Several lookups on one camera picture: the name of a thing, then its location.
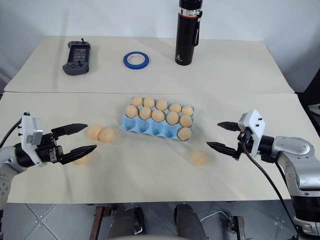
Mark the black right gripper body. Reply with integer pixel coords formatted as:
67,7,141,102
234,126,253,161

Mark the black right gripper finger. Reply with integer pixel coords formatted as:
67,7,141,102
206,141,238,157
216,121,242,133

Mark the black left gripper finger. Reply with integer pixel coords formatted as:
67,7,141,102
59,144,98,166
51,123,89,141

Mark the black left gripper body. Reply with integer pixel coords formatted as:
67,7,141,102
35,133,64,165

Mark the blue egg tray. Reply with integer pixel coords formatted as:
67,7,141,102
118,97,197,143

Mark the tan egg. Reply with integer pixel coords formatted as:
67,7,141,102
124,104,140,119
191,150,208,166
98,127,117,143
177,127,193,142
165,111,180,127
86,124,103,140
131,96,144,108
181,105,195,117
143,96,156,109
168,103,182,114
72,154,90,167
179,114,193,129
139,106,153,121
151,109,166,124
155,98,169,112

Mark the grey handheld remote controller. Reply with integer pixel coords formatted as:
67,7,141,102
62,37,92,76

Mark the beige table cover sheet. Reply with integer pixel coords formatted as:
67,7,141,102
0,92,320,204
3,35,300,95

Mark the black equipment beside table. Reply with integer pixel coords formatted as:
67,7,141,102
296,76,320,141

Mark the large dark rounded shape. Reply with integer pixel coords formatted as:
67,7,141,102
173,203,209,240

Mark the blue tape roll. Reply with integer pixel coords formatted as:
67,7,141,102
122,50,151,71

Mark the small dark rounded shape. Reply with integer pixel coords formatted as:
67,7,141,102
133,205,147,236

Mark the black thermos bottle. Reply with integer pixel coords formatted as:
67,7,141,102
174,0,203,67

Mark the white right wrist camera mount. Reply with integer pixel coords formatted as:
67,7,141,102
237,109,266,159

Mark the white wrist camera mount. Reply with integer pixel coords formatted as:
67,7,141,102
237,109,266,159
20,112,48,168

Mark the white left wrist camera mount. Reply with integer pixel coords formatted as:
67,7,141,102
20,112,48,168

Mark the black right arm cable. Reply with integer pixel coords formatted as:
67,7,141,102
242,143,302,240

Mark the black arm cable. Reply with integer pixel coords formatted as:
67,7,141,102
0,117,24,149
242,143,302,240

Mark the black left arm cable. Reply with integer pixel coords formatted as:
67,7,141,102
0,117,24,149

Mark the white floor cable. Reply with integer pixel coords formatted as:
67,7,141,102
199,210,231,224

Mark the rusty metal frame leg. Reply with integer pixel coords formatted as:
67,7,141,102
229,215,246,240
93,205,111,240

